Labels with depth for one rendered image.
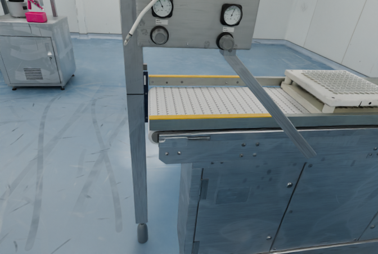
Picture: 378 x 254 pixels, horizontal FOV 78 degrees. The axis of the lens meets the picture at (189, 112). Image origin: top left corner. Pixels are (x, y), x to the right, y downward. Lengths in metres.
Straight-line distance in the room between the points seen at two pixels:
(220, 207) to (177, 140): 0.38
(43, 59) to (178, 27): 2.67
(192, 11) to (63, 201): 1.48
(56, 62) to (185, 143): 2.55
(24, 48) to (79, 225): 2.07
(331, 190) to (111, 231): 1.11
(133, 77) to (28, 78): 2.45
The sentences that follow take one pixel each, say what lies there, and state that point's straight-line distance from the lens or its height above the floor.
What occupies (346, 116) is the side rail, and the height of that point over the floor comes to 0.95.
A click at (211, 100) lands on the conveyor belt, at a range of 0.74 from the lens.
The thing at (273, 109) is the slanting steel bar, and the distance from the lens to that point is 0.55.
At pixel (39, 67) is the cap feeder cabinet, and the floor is 0.29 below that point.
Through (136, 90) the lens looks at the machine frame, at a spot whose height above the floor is 0.90.
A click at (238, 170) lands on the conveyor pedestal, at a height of 0.72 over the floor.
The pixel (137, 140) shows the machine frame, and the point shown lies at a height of 0.68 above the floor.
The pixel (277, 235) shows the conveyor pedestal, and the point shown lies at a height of 0.34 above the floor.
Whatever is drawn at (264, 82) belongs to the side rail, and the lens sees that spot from 0.90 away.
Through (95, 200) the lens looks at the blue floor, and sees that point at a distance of 1.67.
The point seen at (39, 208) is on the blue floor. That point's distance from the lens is 1.74.
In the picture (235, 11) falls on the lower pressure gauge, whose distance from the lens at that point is 0.45.
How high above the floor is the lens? 1.24
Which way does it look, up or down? 29 degrees down
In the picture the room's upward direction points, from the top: 4 degrees clockwise
